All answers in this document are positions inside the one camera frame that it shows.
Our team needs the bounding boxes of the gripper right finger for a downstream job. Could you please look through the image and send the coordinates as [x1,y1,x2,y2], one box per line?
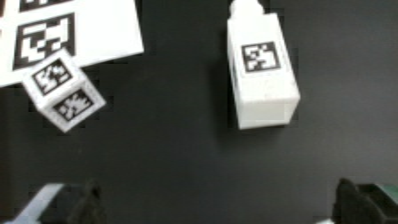
[331,178,398,224]

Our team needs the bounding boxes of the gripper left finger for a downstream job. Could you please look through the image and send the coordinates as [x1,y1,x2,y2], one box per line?
[11,181,107,224]

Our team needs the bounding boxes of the white chair leg left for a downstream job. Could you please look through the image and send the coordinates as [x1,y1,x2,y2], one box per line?
[227,0,300,129]

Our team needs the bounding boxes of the white tagged cube leg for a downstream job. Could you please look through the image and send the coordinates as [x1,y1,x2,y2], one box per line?
[21,49,107,132]

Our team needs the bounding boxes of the white base tag plate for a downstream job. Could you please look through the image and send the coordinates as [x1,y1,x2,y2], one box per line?
[0,0,144,88]

